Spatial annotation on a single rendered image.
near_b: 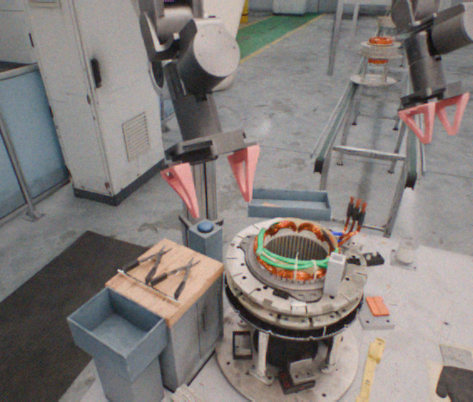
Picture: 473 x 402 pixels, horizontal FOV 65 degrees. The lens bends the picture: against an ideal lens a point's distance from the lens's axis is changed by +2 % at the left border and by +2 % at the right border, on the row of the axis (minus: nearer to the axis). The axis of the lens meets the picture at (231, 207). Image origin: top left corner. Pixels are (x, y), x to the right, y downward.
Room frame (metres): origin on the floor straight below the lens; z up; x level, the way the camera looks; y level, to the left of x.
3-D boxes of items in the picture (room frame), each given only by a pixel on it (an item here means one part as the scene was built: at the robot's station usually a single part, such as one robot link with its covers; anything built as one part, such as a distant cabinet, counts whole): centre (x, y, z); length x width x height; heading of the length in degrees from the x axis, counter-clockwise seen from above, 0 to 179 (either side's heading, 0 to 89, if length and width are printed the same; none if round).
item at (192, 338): (0.64, 0.15, 0.91); 0.19 x 0.19 x 0.26; 57
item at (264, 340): (0.55, -0.07, 0.91); 0.02 x 0.02 x 0.21
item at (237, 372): (0.66, -0.15, 0.80); 0.39 x 0.39 x 0.01
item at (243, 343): (0.62, -0.03, 0.83); 0.05 x 0.04 x 0.02; 1
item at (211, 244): (0.86, 0.08, 0.91); 0.07 x 0.07 x 0.25; 48
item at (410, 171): (6.30, -2.54, 0.40); 9.75 x 0.62 x 0.79; 158
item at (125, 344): (0.51, 0.23, 0.92); 0.17 x 0.11 x 0.28; 57
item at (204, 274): (0.64, 0.15, 1.05); 0.20 x 0.19 x 0.02; 147
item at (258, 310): (0.55, -0.06, 1.06); 0.09 x 0.04 x 0.01; 63
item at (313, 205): (0.97, -0.18, 0.92); 0.25 x 0.11 x 0.28; 85
